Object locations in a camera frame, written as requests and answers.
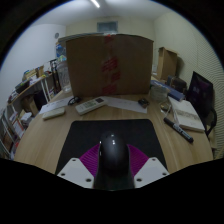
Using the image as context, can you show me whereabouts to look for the blue book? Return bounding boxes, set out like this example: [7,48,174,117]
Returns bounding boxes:
[149,79,185,102]

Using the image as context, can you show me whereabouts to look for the small white flat remote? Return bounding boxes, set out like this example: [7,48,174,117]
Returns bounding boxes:
[41,106,66,121]

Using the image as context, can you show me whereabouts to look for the white paper sheet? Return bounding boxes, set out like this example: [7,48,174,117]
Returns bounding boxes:
[104,96,148,114]
[39,97,73,115]

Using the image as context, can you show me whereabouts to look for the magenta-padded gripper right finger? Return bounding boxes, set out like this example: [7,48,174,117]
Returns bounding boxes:
[127,143,170,189]

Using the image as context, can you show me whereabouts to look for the tall open cardboard box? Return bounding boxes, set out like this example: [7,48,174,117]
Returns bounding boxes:
[156,46,179,82]

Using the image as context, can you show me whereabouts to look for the small wall window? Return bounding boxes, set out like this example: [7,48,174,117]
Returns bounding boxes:
[96,21,119,34]

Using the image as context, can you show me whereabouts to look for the clear plastic container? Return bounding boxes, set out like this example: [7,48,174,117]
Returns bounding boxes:
[149,87,168,103]

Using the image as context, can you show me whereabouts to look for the small dark clip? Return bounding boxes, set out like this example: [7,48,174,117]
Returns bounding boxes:
[138,97,150,109]

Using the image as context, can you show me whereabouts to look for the large taped cardboard box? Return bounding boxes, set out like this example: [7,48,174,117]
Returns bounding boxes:
[65,33,155,99]

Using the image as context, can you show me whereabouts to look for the black mouse pad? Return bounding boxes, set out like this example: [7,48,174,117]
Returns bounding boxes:
[54,118,168,175]

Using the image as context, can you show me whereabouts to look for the black marker pen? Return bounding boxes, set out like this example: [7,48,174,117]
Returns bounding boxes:
[163,116,195,144]

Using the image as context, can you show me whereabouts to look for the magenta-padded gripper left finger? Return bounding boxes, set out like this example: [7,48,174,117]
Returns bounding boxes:
[56,143,102,190]

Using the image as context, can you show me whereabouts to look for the white remote control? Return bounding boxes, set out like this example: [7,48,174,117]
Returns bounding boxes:
[75,96,108,116]

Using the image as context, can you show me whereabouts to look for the black computer mouse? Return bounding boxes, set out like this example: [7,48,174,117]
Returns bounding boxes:
[93,130,135,191]

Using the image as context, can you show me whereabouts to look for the open white book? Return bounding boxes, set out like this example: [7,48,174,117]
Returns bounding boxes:
[168,96,206,133]

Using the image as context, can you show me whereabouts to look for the black office chair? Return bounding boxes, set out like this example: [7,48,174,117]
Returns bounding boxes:
[186,70,218,141]

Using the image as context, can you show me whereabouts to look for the cluttered shelf unit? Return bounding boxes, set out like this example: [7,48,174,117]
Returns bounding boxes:
[0,64,58,159]

